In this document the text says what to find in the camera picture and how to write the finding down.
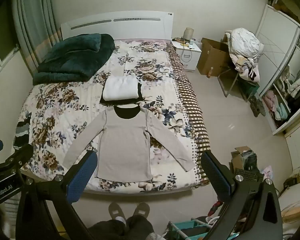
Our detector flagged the fuzzy green slippers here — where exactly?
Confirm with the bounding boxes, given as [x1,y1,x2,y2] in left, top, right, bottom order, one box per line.
[249,96,267,117]

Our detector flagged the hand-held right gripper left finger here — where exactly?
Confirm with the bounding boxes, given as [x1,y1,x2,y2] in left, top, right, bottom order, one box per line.
[15,150,98,240]

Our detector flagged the white headboard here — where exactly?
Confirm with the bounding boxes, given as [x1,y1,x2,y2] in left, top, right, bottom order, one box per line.
[61,10,174,43]

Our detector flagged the black grey striped cloth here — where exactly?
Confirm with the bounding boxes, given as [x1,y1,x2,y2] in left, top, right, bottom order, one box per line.
[13,119,31,150]

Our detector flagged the teal storage rack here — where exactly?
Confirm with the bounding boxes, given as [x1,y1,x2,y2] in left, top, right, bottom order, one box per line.
[168,217,238,240]

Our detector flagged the metal frame chair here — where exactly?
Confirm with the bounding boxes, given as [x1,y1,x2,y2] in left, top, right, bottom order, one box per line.
[217,34,261,103]

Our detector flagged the pink bag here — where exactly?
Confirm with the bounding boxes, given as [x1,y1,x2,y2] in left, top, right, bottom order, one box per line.
[261,166,275,181]

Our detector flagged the white wardrobe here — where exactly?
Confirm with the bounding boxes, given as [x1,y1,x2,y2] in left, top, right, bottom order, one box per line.
[255,4,300,135]

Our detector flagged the black white striped garment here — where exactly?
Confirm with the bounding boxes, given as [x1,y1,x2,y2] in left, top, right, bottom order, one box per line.
[245,67,259,81]

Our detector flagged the window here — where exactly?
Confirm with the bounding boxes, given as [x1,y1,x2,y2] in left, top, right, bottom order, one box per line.
[0,5,20,80]

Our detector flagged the large cardboard box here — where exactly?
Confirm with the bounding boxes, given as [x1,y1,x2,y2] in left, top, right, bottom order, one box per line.
[197,38,234,77]

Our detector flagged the grey slipper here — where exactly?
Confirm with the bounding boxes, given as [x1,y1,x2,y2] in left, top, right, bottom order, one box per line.
[132,202,151,225]
[108,202,127,227]

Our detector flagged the white cabinet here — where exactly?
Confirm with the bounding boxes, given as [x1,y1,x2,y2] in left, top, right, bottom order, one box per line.
[284,125,300,176]

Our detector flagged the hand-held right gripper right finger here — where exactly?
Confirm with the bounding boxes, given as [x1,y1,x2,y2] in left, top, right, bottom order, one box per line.
[201,150,283,240]

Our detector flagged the grey green curtain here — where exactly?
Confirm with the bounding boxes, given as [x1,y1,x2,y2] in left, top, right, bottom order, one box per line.
[11,0,63,73]

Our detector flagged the person's left leg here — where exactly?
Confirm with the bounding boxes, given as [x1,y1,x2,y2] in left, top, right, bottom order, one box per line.
[88,219,127,240]

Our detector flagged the pink folded clothes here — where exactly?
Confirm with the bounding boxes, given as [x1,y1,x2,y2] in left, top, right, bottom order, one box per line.
[264,91,278,113]

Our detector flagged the small open cardboard box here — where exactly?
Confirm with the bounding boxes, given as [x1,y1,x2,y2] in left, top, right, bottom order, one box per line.
[230,146,258,173]

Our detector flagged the bed with floral sheet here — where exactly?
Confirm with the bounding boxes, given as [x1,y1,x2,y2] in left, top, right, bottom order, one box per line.
[13,39,210,196]

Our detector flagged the dark green folded blanket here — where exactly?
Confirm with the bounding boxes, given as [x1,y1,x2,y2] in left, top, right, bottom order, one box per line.
[32,33,115,86]

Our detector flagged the white folded garment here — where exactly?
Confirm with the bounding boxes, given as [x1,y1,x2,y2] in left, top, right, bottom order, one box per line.
[102,76,138,100]

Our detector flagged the beige table lamp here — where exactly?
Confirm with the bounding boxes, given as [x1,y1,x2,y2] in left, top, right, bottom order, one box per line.
[184,27,194,43]

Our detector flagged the black folded garment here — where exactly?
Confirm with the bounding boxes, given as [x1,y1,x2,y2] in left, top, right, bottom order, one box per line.
[99,82,143,105]

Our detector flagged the person's leg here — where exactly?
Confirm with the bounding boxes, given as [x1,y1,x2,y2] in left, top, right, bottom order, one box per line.
[126,215,155,240]
[88,219,127,240]

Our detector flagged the grey long-sleeve shirt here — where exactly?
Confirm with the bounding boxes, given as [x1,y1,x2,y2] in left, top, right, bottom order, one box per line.
[62,104,196,182]

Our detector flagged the black keyboard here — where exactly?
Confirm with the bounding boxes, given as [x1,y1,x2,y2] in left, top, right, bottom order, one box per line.
[234,169,264,183]

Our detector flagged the red item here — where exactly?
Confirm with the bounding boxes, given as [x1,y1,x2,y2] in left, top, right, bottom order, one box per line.
[207,200,222,217]

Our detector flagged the white puffer jacket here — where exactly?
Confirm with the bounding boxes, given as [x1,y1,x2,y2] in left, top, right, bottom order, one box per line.
[225,27,264,60]

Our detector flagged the person's right leg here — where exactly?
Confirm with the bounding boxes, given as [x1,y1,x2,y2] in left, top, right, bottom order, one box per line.
[126,215,155,240]

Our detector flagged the white nightstand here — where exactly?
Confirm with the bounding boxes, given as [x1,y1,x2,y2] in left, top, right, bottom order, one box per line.
[171,40,202,72]

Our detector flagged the brown plush items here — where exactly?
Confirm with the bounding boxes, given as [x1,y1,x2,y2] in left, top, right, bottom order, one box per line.
[277,0,300,20]

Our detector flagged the teal folded clothes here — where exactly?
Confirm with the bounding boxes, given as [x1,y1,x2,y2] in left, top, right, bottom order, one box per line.
[275,102,290,120]

